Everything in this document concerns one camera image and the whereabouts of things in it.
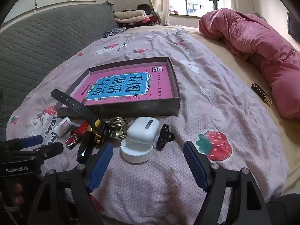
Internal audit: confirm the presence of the black yellow wrist watch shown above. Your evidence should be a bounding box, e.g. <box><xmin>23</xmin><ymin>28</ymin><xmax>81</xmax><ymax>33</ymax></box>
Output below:
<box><xmin>51</xmin><ymin>89</ymin><xmax>110</xmax><ymax>148</ymax></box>

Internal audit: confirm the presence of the shallow cardboard box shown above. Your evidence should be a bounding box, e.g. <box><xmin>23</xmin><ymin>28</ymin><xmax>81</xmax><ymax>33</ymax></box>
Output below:
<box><xmin>56</xmin><ymin>56</ymin><xmax>181</xmax><ymax>117</ymax></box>

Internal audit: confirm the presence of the red black cylindrical tube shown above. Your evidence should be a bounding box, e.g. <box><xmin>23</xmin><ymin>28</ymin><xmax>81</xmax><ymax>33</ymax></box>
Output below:
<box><xmin>65</xmin><ymin>121</ymin><xmax>90</xmax><ymax>150</ymax></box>

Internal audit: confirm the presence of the white earbuds case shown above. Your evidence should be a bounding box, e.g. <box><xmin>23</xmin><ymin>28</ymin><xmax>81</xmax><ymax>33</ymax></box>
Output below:
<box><xmin>127</xmin><ymin>117</ymin><xmax>160</xmax><ymax>143</ymax></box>

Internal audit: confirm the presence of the small white bottle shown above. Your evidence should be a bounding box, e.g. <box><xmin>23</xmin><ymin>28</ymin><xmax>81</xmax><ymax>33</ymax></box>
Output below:
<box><xmin>53</xmin><ymin>117</ymin><xmax>73</xmax><ymax>138</ymax></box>

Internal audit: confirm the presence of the wall television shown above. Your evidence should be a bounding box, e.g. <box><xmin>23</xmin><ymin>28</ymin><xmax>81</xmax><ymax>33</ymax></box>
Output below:
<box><xmin>287</xmin><ymin>12</ymin><xmax>300</xmax><ymax>43</ymax></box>

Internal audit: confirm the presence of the black gold faceted tube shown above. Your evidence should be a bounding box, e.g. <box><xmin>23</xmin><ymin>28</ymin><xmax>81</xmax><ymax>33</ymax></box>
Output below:
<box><xmin>76</xmin><ymin>127</ymin><xmax>95</xmax><ymax>163</ymax></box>

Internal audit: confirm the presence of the dark patterned cloth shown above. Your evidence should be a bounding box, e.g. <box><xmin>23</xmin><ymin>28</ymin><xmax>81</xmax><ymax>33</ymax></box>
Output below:
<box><xmin>103</xmin><ymin>27</ymin><xmax>127</xmax><ymax>38</ymax></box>

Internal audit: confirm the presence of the strawberry printed blanket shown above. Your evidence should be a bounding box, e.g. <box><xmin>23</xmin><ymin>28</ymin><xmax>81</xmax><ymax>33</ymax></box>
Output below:
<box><xmin>6</xmin><ymin>28</ymin><xmax>289</xmax><ymax>225</ymax></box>

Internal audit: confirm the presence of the grey quilted headboard cover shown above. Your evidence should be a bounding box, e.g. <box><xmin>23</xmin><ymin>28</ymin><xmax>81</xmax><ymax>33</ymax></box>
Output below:
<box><xmin>0</xmin><ymin>3</ymin><xmax>120</xmax><ymax>141</ymax></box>

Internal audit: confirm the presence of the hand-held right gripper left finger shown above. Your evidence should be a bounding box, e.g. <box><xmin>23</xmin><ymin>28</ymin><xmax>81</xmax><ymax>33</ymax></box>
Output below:
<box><xmin>27</xmin><ymin>142</ymin><xmax>113</xmax><ymax>225</ymax></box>

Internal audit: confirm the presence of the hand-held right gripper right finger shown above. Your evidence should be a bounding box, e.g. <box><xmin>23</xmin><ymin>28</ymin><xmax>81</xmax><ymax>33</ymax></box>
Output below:
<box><xmin>183</xmin><ymin>141</ymin><xmax>270</xmax><ymax>225</ymax></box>

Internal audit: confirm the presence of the pink blue book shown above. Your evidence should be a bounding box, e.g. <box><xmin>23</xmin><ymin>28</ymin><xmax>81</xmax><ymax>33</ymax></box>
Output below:
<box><xmin>70</xmin><ymin>65</ymin><xmax>174</xmax><ymax>106</ymax></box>

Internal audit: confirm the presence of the person's dark clothing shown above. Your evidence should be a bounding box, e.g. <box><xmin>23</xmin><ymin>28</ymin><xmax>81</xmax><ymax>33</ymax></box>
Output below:
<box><xmin>265</xmin><ymin>193</ymin><xmax>300</xmax><ymax>225</ymax></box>

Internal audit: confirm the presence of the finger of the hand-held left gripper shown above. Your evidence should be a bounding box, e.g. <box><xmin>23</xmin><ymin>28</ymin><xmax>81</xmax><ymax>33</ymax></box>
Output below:
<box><xmin>0</xmin><ymin>135</ymin><xmax>44</xmax><ymax>156</ymax></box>
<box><xmin>9</xmin><ymin>143</ymin><xmax>64</xmax><ymax>167</ymax></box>

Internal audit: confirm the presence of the pink quilt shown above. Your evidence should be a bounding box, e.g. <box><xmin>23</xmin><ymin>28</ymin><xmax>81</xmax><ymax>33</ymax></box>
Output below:
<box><xmin>199</xmin><ymin>8</ymin><xmax>300</xmax><ymax>119</ymax></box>

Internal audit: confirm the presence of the stack of folded clothes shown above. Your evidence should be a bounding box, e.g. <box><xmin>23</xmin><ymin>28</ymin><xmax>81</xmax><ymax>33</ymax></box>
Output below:
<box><xmin>114</xmin><ymin>4</ymin><xmax>160</xmax><ymax>27</ymax></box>

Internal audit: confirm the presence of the black hair claw clip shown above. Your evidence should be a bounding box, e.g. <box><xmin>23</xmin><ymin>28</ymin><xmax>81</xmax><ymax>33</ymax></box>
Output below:
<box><xmin>156</xmin><ymin>124</ymin><xmax>175</xmax><ymax>151</ymax></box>

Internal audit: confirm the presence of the person's left hand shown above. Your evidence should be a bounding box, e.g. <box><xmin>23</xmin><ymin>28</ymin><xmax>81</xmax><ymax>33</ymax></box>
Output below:
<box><xmin>5</xmin><ymin>181</ymin><xmax>25</xmax><ymax>207</ymax></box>

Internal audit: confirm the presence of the white jar lid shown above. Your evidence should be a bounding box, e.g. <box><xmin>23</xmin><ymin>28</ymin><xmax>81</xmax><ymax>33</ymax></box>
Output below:
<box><xmin>121</xmin><ymin>137</ymin><xmax>153</xmax><ymax>163</ymax></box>

